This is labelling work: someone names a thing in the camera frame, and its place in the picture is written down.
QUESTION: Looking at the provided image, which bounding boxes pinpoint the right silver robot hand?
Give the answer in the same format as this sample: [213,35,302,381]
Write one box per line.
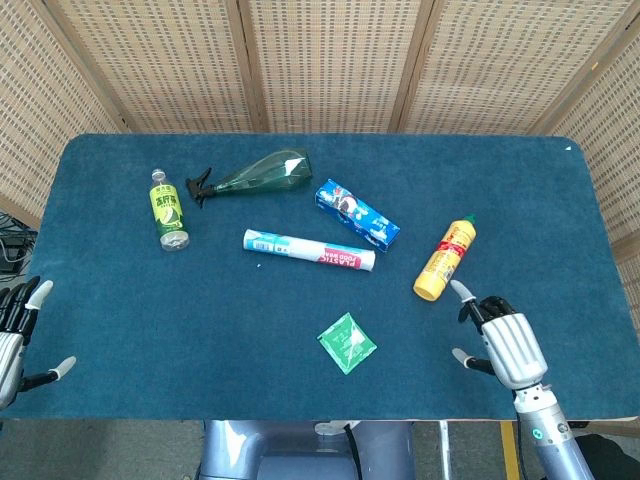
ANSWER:
[450,279,548,391]

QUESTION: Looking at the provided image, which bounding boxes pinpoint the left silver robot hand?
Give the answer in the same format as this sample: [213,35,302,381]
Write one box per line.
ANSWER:
[0,274,78,410]

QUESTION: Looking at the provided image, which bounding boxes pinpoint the yellow squeeze sauce bottle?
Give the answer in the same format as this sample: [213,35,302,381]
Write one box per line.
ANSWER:
[412,213,478,302]

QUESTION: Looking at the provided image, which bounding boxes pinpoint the small green sachet packet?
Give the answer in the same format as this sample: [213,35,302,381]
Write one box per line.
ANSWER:
[315,311,379,376]

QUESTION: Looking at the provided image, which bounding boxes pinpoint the blue felt table mat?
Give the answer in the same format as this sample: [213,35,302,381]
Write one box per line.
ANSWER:
[0,132,640,422]

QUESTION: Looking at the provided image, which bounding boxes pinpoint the green tea drink bottle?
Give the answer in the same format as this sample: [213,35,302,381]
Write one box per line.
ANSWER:
[150,168,191,253]

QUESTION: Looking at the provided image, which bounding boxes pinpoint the blue printed carton box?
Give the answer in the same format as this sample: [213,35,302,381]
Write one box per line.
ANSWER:
[314,178,401,254]

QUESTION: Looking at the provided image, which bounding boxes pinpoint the plastic food wrap roll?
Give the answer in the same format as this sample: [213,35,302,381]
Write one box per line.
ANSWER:
[242,228,377,273]

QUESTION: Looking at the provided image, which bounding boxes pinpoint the silver-blue robot torso base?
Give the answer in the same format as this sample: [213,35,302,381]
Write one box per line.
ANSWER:
[197,419,417,480]

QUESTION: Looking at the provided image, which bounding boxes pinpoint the green spray bottle black trigger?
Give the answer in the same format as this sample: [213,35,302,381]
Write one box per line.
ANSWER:
[185,149,314,210]

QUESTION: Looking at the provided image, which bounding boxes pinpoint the woven bamboo folding screen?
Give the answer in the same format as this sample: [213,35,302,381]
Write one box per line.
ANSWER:
[0,0,640,346]

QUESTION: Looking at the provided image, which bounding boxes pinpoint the black cables on floor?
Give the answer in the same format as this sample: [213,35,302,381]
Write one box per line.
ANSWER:
[0,211,39,275]

